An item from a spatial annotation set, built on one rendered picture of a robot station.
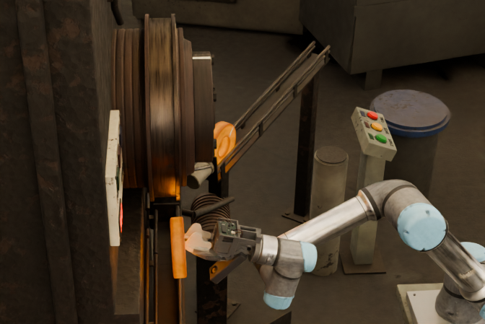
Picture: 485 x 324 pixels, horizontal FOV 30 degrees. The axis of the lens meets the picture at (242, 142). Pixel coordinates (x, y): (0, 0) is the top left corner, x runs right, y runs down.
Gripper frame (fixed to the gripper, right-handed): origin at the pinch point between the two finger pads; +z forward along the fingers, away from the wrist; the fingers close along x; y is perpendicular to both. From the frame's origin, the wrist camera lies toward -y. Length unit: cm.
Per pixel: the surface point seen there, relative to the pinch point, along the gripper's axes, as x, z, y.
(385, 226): -106, -104, -61
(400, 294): -35, -83, -34
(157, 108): -1.3, 13.8, 36.2
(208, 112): -7.9, 1.0, 33.8
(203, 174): -51, -12, -14
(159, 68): -7.6, 15.1, 42.9
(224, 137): -63, -18, -7
